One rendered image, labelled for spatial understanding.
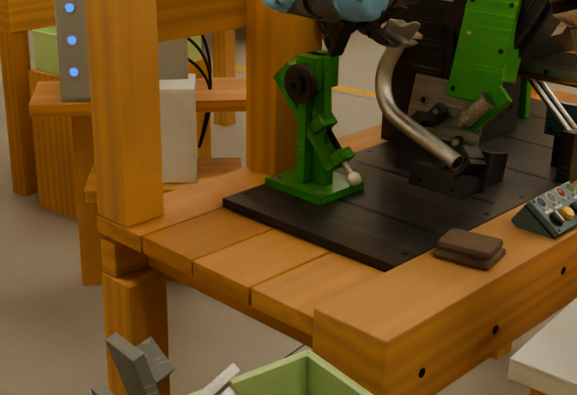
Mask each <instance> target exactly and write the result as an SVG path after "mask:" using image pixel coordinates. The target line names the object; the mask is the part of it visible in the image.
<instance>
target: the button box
mask: <svg viewBox="0 0 577 395"><path fill-rule="evenodd" d="M567 183H569V184H570V185H572V186H573V187H574V191H570V190H569V189H568V188H567V187H566V184H567ZM556 188H561V189H562V190H564V192H565V194H566V195H565V197H562V196H560V195H559V194H558V193H557V191H556ZM556 188H554V189H552V190H550V191H547V192H545V193H544V194H542V195H540V196H538V197H535V198H533V199H532V200H530V201H528V202H527V203H526V204H525V205H524V206H523V207H522V208H521V209H520V210H519V212H518V213H517V214H516V215H515V216H514V217H513V218H512V219H511V221H512V223H513V224H514V225H515V226H516V227H517V228H522V229H524V230H527V231H530V232H533V233H535V234H540V235H542V236H545V237H549V238H551V239H556V238H557V237H559V236H561V235H563V234H565V233H566V232H568V231H569V230H571V229H573V228H575V227H577V213H576V212H574V217H573V218H572V219H568V218H567V217H565V216H564V217H565V222H564V223H563V224H562V225H559V224H557V223H555V222H554V221H553V220H552V218H551V214H552V213H553V212H554V211H559V212H561V213H562V208H563V207H565V206H568V207H569V208H571V203H572V202H575V201H577V187H576V186H575V185H574V184H573V183H572V182H571V181H568V182H566V183H564V184H562V185H559V186H558V187H556ZM548 192H549V193H551V194H553V195H554V196H555V198H556V200H555V202H553V201H551V200H549V199H548V197H547V193H548ZM537 198H542V199H543V200H544V201H545V203H546V206H544V207H543V206H541V205H540V204H539V203H538V201H537ZM571 209H572V208H571Z"/></svg>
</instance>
